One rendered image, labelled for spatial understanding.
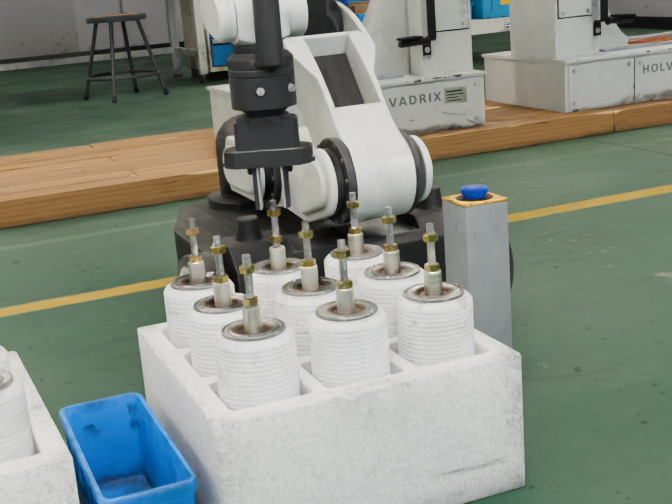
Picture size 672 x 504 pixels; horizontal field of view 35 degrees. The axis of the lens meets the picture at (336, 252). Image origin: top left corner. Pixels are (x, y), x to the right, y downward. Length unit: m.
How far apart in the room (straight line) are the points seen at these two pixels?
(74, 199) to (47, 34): 6.50
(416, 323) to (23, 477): 0.49
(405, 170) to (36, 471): 0.82
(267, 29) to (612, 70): 2.77
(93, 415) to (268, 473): 0.33
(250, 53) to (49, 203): 1.85
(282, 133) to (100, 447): 0.48
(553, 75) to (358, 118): 2.28
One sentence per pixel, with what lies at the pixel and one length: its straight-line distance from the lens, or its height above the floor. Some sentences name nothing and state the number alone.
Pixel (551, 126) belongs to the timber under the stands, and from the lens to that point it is 3.83.
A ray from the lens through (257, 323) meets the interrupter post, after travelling 1.25.
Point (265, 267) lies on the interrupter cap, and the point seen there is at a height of 0.25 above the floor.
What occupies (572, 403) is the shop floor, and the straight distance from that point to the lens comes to 1.65.
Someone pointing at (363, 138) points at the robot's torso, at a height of 0.38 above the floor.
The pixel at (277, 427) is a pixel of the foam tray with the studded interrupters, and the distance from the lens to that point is 1.22.
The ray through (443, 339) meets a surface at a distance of 1.31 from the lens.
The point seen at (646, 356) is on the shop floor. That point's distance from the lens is 1.83.
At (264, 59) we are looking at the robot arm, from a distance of 1.39.
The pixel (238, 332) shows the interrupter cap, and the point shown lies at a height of 0.25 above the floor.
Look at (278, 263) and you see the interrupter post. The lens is 1.49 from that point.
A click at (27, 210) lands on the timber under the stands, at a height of 0.04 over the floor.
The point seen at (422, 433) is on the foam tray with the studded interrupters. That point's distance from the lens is 1.30.
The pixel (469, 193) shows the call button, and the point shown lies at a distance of 1.55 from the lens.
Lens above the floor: 0.65
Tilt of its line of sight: 15 degrees down
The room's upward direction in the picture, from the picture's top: 4 degrees counter-clockwise
